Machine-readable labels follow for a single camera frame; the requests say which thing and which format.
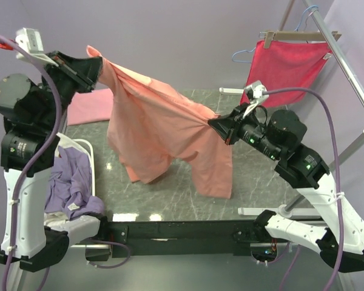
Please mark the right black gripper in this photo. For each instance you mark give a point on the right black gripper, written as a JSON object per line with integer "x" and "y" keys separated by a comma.
{"x": 228, "y": 127}

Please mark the blue wire hanger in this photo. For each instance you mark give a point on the blue wire hanger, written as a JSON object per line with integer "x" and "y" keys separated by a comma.
{"x": 303, "y": 19}

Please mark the black base beam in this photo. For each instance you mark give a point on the black base beam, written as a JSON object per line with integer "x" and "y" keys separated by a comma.
{"x": 148, "y": 238}

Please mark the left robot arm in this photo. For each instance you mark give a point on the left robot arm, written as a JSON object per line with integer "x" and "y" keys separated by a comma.
{"x": 32, "y": 115}

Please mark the white laundry basket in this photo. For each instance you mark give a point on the white laundry basket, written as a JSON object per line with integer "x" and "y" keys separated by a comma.
{"x": 85, "y": 146}

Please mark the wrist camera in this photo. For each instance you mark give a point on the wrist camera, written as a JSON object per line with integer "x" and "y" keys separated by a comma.
{"x": 28, "y": 46}
{"x": 256, "y": 93}

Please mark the salmon orange t shirt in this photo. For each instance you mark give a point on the salmon orange t shirt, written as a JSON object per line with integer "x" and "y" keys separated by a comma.
{"x": 152, "y": 124}

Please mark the red microfiber towel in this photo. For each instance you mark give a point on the red microfiber towel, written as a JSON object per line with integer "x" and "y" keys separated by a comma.
{"x": 286, "y": 64}

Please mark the folded pink t shirt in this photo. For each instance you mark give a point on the folded pink t shirt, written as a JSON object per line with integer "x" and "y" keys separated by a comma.
{"x": 90, "y": 107}

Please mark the metal clothes rack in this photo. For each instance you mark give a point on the metal clothes rack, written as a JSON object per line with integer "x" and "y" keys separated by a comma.
{"x": 256, "y": 183}

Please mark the lavender purple t shirt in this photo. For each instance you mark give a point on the lavender purple t shirt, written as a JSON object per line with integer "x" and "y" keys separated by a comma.
{"x": 91, "y": 204}

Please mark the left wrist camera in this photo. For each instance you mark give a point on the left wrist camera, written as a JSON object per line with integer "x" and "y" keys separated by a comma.
{"x": 28, "y": 46}

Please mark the white t shirt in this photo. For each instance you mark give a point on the white t shirt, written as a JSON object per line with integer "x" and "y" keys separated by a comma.
{"x": 66, "y": 142}

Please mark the wooden clip hanger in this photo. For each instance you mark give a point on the wooden clip hanger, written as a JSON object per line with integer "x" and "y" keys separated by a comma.
{"x": 298, "y": 36}

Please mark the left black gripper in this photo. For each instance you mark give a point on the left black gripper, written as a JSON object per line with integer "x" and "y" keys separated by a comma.
{"x": 85, "y": 71}

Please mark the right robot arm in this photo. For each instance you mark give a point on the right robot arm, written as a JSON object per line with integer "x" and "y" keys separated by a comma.
{"x": 280, "y": 139}

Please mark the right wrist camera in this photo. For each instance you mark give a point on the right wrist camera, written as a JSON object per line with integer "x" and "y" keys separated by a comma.
{"x": 256, "y": 93}

